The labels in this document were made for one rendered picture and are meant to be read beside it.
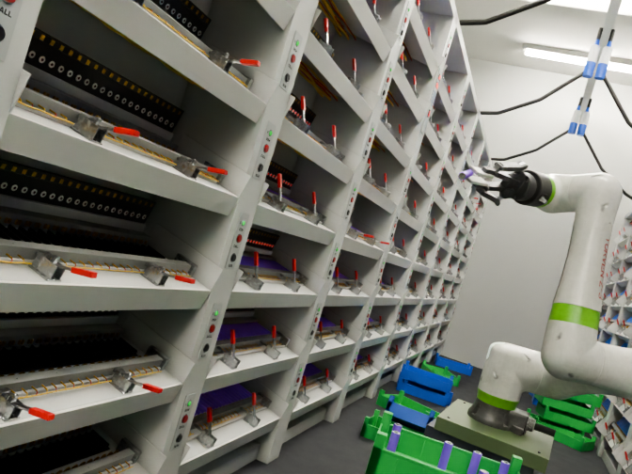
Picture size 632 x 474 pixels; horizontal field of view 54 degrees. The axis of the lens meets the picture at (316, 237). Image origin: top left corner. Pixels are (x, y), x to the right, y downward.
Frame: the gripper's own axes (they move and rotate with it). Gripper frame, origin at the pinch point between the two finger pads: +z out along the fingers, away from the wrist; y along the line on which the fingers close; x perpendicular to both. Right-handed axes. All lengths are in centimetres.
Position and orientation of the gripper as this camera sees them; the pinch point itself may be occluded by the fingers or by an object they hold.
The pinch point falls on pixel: (479, 176)
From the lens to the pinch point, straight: 154.4
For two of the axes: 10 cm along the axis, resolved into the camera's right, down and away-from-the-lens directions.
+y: -4.6, 7.7, 4.5
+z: -7.6, -0.7, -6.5
